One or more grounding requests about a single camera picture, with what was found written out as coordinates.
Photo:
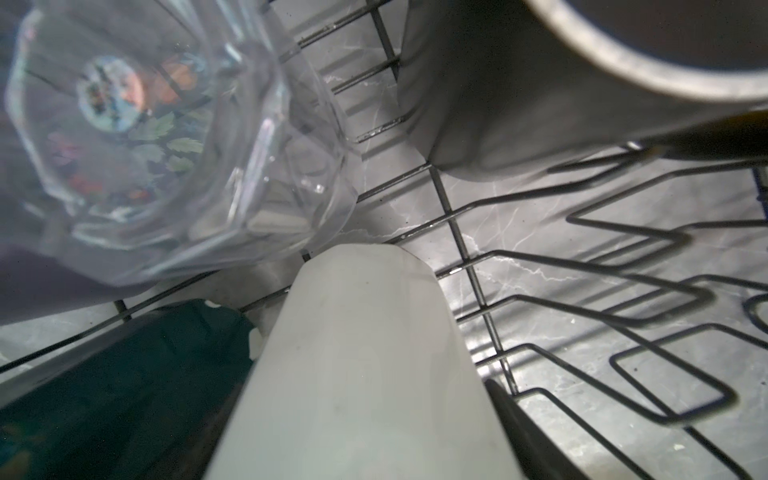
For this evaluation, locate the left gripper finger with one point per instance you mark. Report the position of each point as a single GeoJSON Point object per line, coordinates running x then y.
{"type": "Point", "coordinates": [537, 455]}

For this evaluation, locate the cream white mug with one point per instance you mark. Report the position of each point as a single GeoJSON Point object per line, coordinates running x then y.
{"type": "Point", "coordinates": [364, 376]}

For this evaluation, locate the black mug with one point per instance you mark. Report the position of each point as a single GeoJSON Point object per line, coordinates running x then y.
{"type": "Point", "coordinates": [493, 89]}

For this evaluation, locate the cream mug green outside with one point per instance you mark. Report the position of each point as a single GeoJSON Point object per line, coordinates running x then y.
{"type": "Point", "coordinates": [146, 400]}

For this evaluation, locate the clear glass cup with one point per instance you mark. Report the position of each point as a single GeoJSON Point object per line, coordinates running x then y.
{"type": "Point", "coordinates": [148, 139]}

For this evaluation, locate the lilac plastic cup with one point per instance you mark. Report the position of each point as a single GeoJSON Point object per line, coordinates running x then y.
{"type": "Point", "coordinates": [33, 284]}

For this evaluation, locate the black wire dish rack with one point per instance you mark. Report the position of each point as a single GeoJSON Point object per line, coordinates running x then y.
{"type": "Point", "coordinates": [620, 298]}

